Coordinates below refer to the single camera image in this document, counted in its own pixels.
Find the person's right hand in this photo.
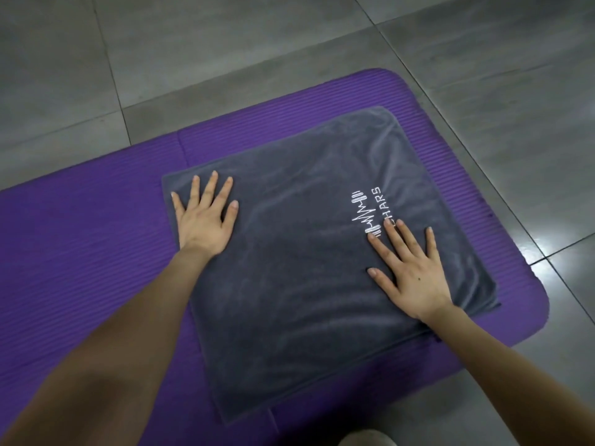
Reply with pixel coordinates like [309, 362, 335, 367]
[366, 219, 455, 323]

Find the person's left hand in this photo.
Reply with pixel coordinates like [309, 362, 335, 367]
[170, 170, 240, 260]

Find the grey towel with white print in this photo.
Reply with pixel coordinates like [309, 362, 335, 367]
[161, 106, 502, 425]

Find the person's left forearm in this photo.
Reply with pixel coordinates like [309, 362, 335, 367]
[0, 248, 217, 446]

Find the person's right forearm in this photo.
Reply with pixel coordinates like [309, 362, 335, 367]
[417, 302, 595, 446]

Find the purple yoga mat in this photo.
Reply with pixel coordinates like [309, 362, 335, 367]
[0, 68, 550, 446]

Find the person's knee in beige trousers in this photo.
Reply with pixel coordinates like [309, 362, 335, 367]
[338, 429, 397, 446]

